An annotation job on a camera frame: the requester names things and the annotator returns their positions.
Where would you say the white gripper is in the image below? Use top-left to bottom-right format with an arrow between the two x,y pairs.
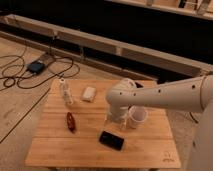
104,105 -> 128,130

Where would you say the clear plastic bottle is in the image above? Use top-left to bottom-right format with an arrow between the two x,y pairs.
59,79 -> 73,105

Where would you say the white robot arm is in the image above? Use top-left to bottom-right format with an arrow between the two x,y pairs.
106,75 -> 213,171

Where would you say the dark ceramic bowl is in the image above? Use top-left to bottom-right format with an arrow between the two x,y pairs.
135,82 -> 143,88

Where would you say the black rectangular case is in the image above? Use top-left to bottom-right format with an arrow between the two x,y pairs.
99,131 -> 124,150

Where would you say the wooden table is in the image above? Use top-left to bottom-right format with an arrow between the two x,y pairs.
25,79 -> 181,169

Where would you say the long wooden beam frame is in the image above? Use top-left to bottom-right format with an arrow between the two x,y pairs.
0,15 -> 213,76

